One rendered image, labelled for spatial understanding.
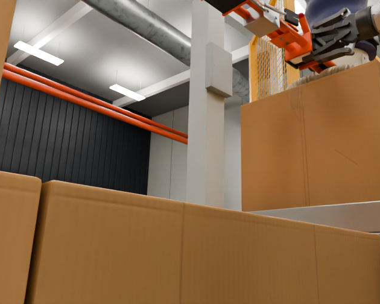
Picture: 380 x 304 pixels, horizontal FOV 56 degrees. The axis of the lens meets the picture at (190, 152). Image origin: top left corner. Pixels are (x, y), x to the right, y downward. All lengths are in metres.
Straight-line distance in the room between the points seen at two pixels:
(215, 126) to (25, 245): 1.96
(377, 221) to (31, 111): 12.02
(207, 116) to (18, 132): 10.29
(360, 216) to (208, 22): 1.87
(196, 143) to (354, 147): 1.35
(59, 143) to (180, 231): 12.40
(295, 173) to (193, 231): 0.65
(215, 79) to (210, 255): 1.91
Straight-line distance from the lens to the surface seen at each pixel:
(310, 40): 1.08
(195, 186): 2.06
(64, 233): 0.26
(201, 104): 2.19
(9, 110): 12.21
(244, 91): 9.88
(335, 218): 0.81
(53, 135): 12.65
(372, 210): 0.78
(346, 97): 0.95
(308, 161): 0.94
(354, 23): 1.05
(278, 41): 1.04
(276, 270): 0.43
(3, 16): 0.27
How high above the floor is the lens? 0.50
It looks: 16 degrees up
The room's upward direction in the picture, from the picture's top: 2 degrees clockwise
